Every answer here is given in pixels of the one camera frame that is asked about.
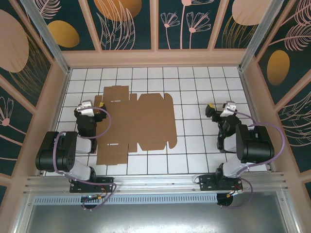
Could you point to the brown cardboard box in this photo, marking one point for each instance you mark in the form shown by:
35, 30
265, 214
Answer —
145, 121

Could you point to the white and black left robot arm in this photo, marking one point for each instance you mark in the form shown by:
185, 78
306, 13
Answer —
53, 155

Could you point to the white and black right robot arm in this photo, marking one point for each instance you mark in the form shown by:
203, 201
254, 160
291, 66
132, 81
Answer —
257, 145

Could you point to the yellow power connector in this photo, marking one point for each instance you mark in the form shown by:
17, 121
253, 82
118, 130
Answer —
229, 194
99, 198

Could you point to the grey metal sheet panel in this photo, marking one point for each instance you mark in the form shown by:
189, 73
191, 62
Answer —
155, 218

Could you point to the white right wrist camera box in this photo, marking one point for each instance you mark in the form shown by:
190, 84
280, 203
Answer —
229, 108

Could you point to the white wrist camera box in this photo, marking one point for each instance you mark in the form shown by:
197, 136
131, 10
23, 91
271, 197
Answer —
85, 108
229, 108

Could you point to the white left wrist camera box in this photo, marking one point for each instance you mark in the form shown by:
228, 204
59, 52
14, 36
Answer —
85, 108

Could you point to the thin aluminium side rail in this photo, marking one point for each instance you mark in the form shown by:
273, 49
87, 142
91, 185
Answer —
248, 97
55, 122

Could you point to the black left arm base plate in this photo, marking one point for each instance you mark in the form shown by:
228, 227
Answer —
107, 180

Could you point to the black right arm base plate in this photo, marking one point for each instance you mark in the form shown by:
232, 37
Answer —
206, 182

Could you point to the aluminium frame post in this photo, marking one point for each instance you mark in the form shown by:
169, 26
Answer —
258, 36
51, 41

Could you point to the aluminium mounting rail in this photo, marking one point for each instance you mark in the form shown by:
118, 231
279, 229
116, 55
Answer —
155, 182

